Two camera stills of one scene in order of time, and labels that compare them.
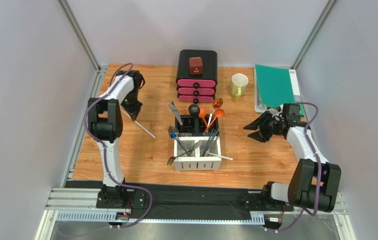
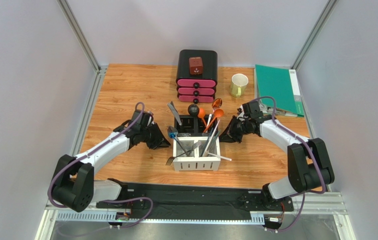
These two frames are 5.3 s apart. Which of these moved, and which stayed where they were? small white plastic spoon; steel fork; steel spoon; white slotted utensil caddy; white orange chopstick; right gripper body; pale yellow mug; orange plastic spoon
Moved: right gripper body; white orange chopstick
Stayed: small white plastic spoon; white slotted utensil caddy; pale yellow mug; steel fork; steel spoon; orange plastic spoon
